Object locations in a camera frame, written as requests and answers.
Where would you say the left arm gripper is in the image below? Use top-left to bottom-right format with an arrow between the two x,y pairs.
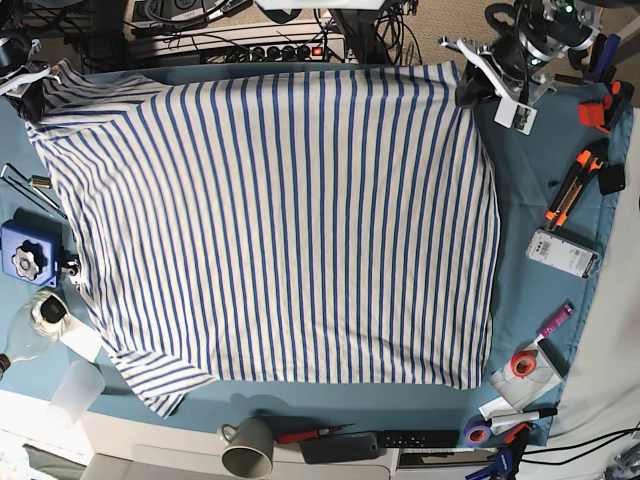
439,36 -> 555,135

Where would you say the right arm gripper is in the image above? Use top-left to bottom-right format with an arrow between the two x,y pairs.
1,42 -> 61,98

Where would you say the blue white striped T-shirt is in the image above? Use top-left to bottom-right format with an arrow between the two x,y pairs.
26,62 -> 500,417

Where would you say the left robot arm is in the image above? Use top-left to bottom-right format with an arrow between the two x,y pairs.
440,1 -> 601,135

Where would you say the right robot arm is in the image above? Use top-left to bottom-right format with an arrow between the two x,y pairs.
1,29 -> 61,100

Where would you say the orange black clamp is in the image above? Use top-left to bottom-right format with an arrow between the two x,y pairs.
578,80 -> 635,134

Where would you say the orange utility knife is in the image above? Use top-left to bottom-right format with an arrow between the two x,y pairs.
544,138 -> 609,232

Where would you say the metal hex key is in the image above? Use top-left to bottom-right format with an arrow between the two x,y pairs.
1,163 -> 67,219

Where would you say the teal table cloth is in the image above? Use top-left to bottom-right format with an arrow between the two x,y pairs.
1,67 -> 603,431

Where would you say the blue plastic box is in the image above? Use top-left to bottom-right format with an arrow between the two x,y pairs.
1,209 -> 63,288

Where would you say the white labelled box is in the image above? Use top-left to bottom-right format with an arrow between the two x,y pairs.
526,229 -> 600,279

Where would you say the black power strip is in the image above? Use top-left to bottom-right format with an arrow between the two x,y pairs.
221,45 -> 330,63

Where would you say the clear plastic bottle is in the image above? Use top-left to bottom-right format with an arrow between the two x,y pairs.
1,288 -> 69,377

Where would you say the purple pen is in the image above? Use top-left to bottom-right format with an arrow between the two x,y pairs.
538,302 -> 574,339

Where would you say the white paper card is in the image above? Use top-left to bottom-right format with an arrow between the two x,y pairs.
60,322 -> 102,363

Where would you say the orange tape roll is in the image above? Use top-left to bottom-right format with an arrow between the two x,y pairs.
510,350 -> 537,379

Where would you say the printed paper sheet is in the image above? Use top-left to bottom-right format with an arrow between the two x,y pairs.
489,348 -> 563,412

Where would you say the translucent plastic cup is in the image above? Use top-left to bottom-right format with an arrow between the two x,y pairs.
46,360 -> 106,430

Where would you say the purple tape roll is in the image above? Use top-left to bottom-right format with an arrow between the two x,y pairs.
463,420 -> 493,448

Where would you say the black remote control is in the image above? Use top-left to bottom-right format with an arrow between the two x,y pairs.
376,430 -> 460,449

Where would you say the blue bar clamp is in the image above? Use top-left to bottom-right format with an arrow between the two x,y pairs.
465,422 -> 532,480

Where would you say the black smartphone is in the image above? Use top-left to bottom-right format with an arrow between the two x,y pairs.
299,432 -> 380,464

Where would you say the grey ceramic mug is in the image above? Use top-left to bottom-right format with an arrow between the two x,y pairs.
218,418 -> 274,479

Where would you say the red handled screwdriver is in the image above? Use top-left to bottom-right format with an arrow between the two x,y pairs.
276,424 -> 350,445

